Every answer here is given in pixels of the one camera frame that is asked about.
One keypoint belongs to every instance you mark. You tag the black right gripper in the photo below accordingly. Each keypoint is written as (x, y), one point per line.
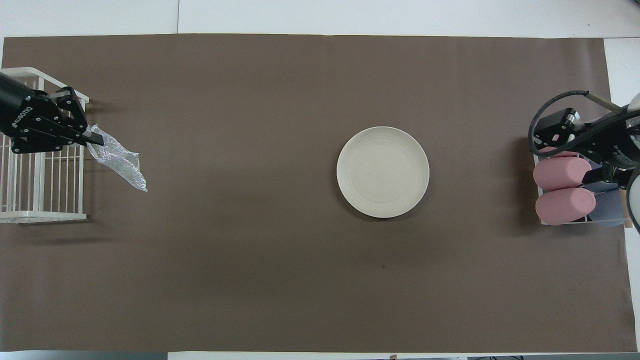
(615, 147)

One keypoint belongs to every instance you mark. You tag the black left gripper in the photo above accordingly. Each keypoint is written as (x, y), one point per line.
(30, 115)

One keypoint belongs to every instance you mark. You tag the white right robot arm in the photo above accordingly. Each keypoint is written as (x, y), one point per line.
(636, 200)

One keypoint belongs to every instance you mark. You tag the cream round plate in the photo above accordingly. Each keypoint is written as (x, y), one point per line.
(383, 172)

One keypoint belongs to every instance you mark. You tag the pink plastic cup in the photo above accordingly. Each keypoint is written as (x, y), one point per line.
(560, 174)
(565, 206)
(550, 151)

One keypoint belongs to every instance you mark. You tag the white cup rack wooden rod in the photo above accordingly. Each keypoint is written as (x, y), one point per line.
(625, 205)

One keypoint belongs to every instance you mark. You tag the brown table mat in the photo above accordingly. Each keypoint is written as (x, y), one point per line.
(250, 280)

